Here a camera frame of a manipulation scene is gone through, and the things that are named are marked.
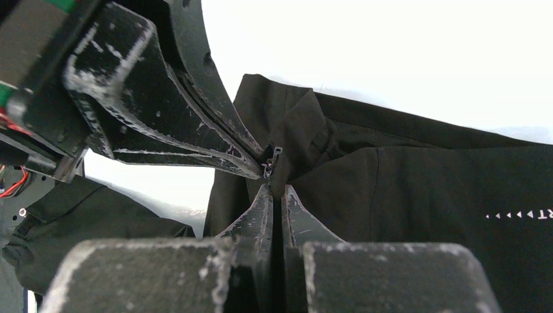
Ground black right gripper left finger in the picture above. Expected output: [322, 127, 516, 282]
[218, 184, 274, 312]

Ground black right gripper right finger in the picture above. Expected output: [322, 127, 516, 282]
[281, 185, 344, 312]

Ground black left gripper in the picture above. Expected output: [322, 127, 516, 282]
[1, 1, 263, 182]

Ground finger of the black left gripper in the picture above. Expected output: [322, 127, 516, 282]
[167, 1, 263, 158]

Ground metal zipper slider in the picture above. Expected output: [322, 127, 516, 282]
[262, 145, 284, 179]

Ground black jacket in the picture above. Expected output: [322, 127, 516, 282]
[2, 74, 552, 312]

